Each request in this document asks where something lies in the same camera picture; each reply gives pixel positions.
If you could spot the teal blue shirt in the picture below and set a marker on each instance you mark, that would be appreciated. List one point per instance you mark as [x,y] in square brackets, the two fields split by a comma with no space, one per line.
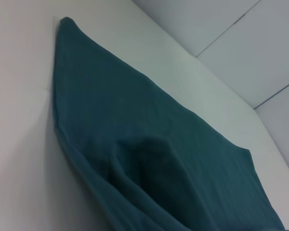
[125,134]

